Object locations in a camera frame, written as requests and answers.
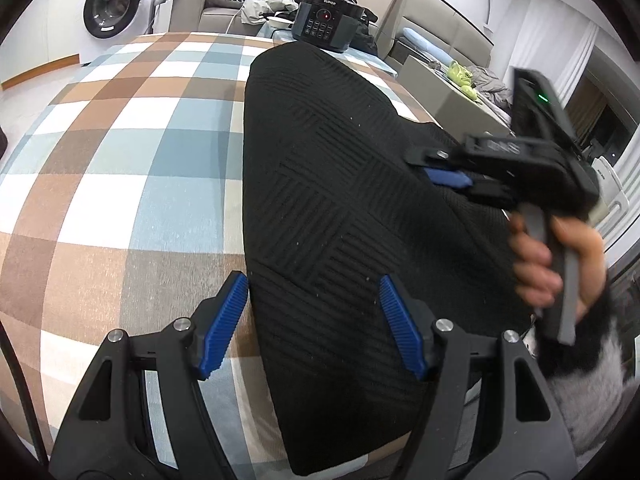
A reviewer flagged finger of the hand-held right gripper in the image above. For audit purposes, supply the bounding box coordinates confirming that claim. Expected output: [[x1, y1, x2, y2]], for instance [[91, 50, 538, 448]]
[[405, 146, 469, 167], [423, 167, 474, 192]]

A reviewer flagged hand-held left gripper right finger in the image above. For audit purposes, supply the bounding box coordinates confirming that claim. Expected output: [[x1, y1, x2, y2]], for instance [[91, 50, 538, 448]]
[[378, 275, 576, 480]]

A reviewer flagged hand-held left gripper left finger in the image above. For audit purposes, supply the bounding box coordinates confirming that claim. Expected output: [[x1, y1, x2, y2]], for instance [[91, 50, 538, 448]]
[[47, 271, 251, 480]]

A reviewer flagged black knit sweater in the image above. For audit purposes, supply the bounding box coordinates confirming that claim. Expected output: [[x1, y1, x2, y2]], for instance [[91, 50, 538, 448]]
[[242, 42, 533, 463]]

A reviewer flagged person's right forearm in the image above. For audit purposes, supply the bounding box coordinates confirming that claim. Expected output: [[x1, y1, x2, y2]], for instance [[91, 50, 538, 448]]
[[530, 280, 640, 461]]

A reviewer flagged person's right hand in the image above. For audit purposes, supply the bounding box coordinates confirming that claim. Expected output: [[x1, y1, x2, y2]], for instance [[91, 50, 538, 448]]
[[509, 212, 609, 324]]

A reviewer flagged beige cube side table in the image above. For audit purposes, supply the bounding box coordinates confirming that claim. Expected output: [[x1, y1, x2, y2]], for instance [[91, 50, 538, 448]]
[[395, 55, 511, 136]]

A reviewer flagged large green toy figure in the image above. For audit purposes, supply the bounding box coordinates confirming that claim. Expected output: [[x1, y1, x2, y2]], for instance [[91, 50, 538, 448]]
[[446, 60, 473, 86]]

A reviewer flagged grey blanket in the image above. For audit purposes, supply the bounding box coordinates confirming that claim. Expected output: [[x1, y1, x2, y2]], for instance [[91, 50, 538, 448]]
[[470, 65, 516, 108]]

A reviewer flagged blue pillow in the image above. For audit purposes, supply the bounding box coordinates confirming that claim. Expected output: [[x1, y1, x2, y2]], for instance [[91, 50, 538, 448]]
[[402, 27, 443, 56]]

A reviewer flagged white curtain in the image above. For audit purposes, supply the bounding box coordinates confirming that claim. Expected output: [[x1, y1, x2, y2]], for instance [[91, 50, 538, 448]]
[[492, 5, 601, 111]]

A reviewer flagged beige upholstered bed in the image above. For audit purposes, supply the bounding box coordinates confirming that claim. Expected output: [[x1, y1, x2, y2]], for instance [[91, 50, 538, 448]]
[[375, 0, 516, 111]]

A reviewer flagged black electric pressure cooker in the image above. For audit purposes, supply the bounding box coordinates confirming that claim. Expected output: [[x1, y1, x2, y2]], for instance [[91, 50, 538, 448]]
[[291, 0, 362, 53]]

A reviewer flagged brown blue checked tablecloth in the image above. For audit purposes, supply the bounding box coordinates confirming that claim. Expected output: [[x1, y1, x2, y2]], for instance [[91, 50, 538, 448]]
[[0, 31, 501, 480]]

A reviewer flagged light beige garment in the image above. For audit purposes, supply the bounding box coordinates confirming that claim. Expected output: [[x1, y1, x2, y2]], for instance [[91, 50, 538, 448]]
[[240, 0, 300, 26]]

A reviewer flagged grey sofa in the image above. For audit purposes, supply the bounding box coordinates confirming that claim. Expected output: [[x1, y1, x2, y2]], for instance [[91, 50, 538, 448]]
[[167, 0, 408, 61]]

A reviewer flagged white washing machine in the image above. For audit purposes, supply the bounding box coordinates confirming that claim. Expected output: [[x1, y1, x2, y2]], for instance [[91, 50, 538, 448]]
[[77, 0, 166, 63]]

